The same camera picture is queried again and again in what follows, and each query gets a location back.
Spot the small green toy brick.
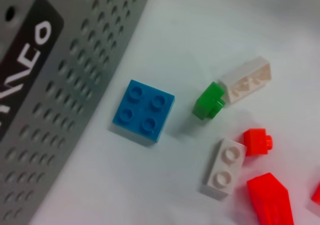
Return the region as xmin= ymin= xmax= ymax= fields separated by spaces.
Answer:
xmin=191 ymin=81 xmax=226 ymax=121

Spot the clear whitish toy brick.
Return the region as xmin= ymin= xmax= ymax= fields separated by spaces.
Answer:
xmin=219 ymin=55 xmax=272 ymax=104

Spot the red sloped toy brick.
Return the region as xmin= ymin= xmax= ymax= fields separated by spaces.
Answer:
xmin=246 ymin=172 xmax=295 ymax=225

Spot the small red toy brick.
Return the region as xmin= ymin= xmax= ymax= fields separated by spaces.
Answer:
xmin=243 ymin=127 xmax=274 ymax=157
xmin=310 ymin=182 xmax=320 ymax=208

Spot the grey perforated plastic storage bin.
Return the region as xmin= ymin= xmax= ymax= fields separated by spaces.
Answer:
xmin=0 ymin=0 xmax=153 ymax=225

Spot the blue square toy brick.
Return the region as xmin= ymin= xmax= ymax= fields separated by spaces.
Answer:
xmin=111 ymin=79 xmax=176 ymax=143

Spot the white two-stud toy brick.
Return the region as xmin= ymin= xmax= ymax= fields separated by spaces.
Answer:
xmin=201 ymin=137 xmax=248 ymax=200

